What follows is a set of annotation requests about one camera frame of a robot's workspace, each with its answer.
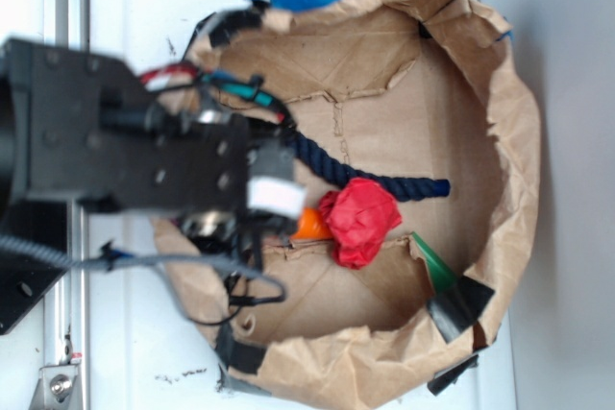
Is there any black gripper with wires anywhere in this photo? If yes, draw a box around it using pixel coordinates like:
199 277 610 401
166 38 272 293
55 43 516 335
178 117 306 242

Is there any orange toy carrot green top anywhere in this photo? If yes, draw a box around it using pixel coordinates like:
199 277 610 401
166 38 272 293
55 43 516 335
290 207 333 240

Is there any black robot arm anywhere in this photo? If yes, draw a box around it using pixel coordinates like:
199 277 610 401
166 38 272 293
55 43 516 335
1 38 306 235

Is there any crumpled red paper ball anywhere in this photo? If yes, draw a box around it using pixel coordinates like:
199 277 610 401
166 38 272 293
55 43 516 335
318 178 403 270

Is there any white plastic tray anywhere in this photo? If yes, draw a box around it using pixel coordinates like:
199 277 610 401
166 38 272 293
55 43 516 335
86 0 519 410

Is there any brown paper bag container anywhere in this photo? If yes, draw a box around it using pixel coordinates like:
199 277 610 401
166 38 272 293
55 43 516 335
152 0 542 410

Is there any green cone under bag flap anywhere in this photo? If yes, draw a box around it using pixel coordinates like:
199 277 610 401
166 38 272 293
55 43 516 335
412 232 457 293

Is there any dark blue twisted rope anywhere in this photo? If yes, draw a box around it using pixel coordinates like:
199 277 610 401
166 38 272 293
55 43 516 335
285 130 453 202

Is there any grey sleeved cable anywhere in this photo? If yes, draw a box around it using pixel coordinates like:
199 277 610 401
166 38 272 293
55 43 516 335
0 232 288 329

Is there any aluminium frame rail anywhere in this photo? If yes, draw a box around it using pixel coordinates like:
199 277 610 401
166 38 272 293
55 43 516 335
43 0 91 409

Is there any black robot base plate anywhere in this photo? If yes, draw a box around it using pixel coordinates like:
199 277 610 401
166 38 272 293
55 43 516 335
1 202 68 335

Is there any metal corner bracket with bolt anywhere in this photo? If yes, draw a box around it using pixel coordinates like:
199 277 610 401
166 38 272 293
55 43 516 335
29 364 83 410

